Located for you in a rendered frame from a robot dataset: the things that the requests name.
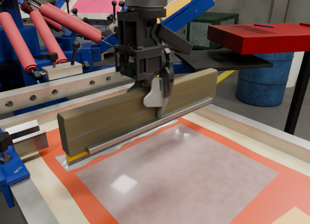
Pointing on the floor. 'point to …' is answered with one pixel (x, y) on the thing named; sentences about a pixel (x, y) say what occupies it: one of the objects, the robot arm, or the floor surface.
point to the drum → (265, 81)
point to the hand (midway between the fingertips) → (154, 107)
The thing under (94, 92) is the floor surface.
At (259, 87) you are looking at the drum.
